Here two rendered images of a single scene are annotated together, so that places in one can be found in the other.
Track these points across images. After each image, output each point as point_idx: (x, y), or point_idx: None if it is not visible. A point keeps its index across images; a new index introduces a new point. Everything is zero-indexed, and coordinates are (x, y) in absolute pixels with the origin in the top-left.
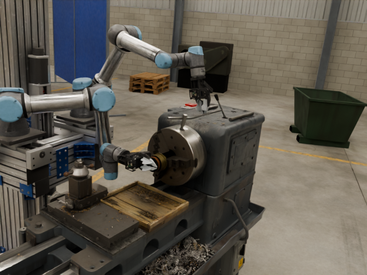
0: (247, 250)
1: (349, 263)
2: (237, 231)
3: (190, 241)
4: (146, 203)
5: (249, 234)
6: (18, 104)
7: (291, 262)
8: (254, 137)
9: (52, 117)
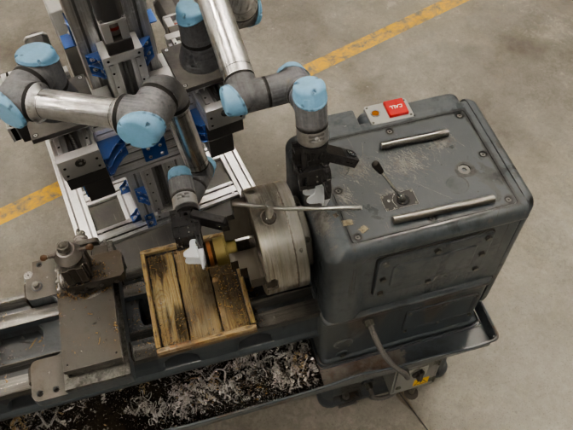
0: (506, 338)
1: None
2: (403, 357)
3: (292, 348)
4: (201, 294)
5: (546, 305)
6: (14, 113)
7: (569, 406)
8: (479, 244)
9: (139, 66)
